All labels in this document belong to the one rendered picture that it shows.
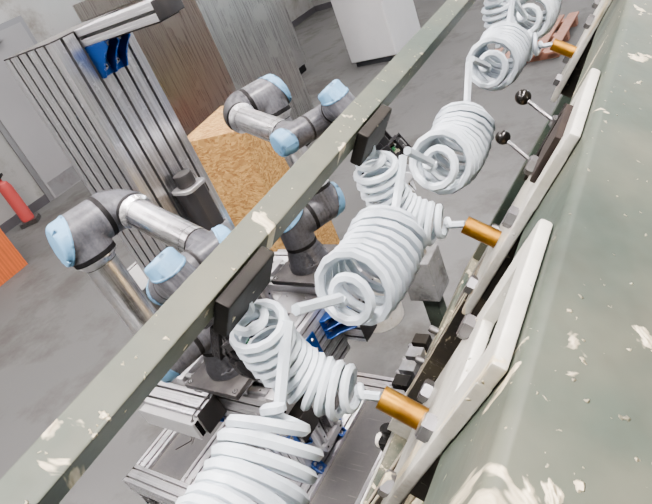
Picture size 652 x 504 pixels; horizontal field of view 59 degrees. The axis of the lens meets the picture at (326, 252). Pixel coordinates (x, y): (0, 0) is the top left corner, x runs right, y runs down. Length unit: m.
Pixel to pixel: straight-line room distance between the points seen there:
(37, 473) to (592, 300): 0.24
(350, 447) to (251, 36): 4.12
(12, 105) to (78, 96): 7.01
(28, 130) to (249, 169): 5.83
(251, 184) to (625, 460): 3.07
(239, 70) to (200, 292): 5.21
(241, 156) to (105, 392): 2.91
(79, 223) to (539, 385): 1.38
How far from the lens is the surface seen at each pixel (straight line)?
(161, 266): 1.13
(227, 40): 5.47
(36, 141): 8.76
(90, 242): 1.53
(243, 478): 0.32
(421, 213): 0.49
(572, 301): 0.26
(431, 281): 2.08
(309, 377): 0.37
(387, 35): 7.81
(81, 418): 0.28
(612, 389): 0.24
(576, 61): 0.81
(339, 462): 2.51
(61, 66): 1.68
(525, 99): 1.49
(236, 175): 3.25
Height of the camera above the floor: 2.09
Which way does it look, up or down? 30 degrees down
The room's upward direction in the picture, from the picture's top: 24 degrees counter-clockwise
